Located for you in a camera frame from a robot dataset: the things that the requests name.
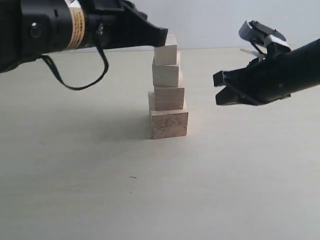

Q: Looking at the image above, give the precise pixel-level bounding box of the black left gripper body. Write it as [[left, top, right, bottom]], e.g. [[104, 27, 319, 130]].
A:
[[81, 0, 150, 49]]

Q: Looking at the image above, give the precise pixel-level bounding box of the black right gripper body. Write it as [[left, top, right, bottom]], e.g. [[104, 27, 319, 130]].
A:
[[212, 62, 292, 106]]

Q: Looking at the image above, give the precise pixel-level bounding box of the small wooden cube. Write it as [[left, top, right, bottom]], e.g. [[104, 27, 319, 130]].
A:
[[153, 33, 178, 66]]

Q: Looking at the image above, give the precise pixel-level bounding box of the medium wooden cube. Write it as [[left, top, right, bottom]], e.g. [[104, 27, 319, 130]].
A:
[[152, 51, 181, 87]]

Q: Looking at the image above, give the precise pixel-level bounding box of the medium-large wooden cube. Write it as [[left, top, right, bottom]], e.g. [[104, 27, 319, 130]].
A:
[[154, 86, 185, 111]]

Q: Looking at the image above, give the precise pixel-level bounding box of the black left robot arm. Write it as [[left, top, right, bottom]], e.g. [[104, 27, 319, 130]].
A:
[[0, 0, 169, 73]]

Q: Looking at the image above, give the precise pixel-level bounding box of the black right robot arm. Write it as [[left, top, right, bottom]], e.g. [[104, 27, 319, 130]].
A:
[[212, 39, 320, 106]]

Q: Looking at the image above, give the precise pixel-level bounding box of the large wooden cube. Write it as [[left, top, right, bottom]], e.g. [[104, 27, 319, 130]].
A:
[[147, 90, 190, 140]]

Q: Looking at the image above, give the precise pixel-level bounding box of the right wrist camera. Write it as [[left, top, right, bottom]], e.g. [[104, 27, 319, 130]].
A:
[[238, 20, 291, 56]]

